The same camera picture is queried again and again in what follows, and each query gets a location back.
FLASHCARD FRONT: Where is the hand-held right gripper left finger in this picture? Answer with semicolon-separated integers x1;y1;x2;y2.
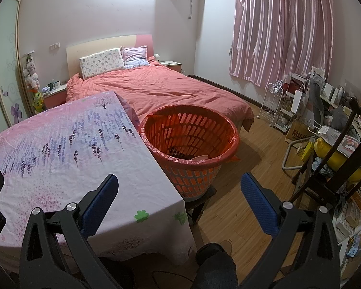
19;174;119;289

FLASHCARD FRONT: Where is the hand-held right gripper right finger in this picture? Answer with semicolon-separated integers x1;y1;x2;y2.
240;172;340;289

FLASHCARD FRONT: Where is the orange plastic basket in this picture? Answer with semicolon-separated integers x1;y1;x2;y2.
140;105;239;201

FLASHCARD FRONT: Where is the black stool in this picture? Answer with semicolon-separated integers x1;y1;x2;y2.
183;187;217;226

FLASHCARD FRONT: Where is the person's leg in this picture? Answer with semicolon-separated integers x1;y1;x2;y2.
190;242;239;289

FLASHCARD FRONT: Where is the brown paper bag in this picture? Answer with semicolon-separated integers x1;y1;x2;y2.
285;120;313;145

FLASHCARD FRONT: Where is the yellow round object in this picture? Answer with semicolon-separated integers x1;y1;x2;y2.
314;138;361;181

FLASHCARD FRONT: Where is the white paper bag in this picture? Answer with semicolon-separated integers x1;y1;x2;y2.
290;90;309;115

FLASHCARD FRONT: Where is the pink nightstand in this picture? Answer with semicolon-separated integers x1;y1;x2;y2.
41;84;68;109
159;61;182;73

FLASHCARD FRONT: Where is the dark wooden chair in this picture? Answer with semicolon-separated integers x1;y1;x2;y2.
289;96;361;214

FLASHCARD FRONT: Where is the green yellow plush toy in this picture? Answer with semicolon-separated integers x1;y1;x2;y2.
32;90;45;114

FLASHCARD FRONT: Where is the bed with coral duvet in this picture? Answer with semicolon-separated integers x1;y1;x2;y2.
65;63;255;131

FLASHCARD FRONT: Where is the cluttered desk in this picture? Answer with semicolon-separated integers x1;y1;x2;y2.
310;66;361;145

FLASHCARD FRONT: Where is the white floral pillow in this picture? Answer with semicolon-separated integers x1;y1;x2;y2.
79;47;125;80

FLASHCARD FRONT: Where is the stack of plush toys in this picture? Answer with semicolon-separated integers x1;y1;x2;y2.
22;54;40;91

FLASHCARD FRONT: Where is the purple striped pillow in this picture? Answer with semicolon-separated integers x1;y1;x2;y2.
120;45;150;69

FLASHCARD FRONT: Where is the flower print sliding wardrobe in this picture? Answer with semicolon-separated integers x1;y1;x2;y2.
0;0;29;140

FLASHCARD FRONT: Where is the cream and pink headboard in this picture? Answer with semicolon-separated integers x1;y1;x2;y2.
67;34;155;80

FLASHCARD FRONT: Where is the pink striped curtain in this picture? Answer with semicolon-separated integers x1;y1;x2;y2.
229;0;342;89

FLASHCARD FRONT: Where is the white wire rack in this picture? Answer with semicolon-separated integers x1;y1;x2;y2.
259;81;292;133

